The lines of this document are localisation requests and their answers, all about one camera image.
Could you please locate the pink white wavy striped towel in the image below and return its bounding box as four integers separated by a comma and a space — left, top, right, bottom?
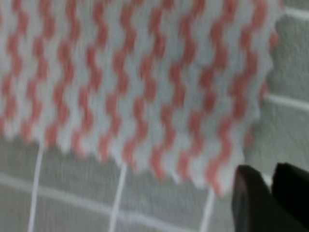
0, 0, 284, 195

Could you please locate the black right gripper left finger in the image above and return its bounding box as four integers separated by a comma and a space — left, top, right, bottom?
231, 165, 307, 232

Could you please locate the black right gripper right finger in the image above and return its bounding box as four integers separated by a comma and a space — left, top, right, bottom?
271, 163, 309, 227

